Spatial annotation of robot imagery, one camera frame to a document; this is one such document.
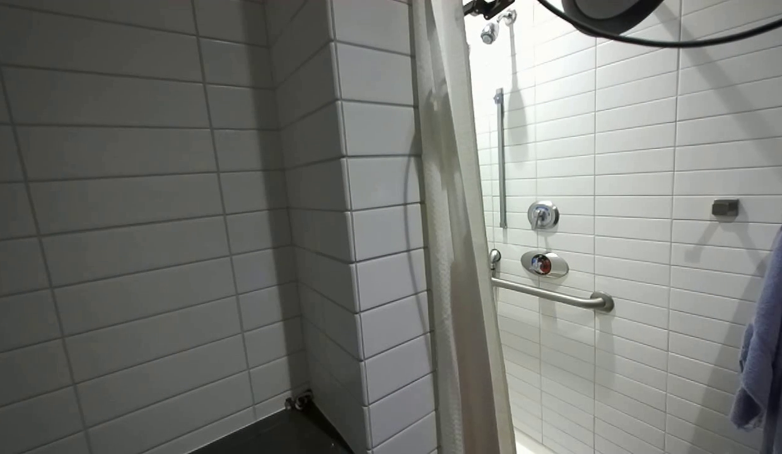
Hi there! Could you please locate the vertical chrome slide bar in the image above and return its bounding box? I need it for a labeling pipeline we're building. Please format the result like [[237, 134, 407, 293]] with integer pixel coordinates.
[[494, 88, 509, 229]]

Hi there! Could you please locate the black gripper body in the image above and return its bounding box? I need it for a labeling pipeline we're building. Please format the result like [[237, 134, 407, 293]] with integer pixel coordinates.
[[463, 0, 516, 21]]

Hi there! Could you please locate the round chrome shower valve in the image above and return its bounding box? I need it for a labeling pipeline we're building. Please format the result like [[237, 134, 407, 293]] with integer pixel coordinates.
[[528, 203, 560, 232]]

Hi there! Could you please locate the chrome temperature control handle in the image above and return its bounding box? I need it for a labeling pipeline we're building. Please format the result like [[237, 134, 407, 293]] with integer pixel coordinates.
[[521, 252, 570, 277]]

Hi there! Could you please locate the chrome shower head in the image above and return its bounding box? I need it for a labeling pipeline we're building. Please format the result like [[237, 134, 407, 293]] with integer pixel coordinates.
[[480, 11, 517, 46]]

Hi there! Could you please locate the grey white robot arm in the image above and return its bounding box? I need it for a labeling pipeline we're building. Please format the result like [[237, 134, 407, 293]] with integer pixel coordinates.
[[463, 0, 663, 36]]

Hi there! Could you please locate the blue hanging towel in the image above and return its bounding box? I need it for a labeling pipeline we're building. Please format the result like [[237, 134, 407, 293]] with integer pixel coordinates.
[[732, 229, 782, 454]]

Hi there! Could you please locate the white shower curtain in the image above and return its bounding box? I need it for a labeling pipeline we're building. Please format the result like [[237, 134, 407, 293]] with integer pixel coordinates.
[[412, 0, 517, 454]]

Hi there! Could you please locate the horizontal chrome grab bar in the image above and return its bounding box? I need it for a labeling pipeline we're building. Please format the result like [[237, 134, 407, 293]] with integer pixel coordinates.
[[490, 247, 616, 312]]

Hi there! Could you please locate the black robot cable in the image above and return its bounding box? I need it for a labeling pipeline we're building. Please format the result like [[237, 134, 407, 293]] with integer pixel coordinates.
[[536, 0, 782, 50]]

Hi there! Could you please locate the grey wall hook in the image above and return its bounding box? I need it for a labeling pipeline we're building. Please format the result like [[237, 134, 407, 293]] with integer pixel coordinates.
[[711, 199, 740, 218]]

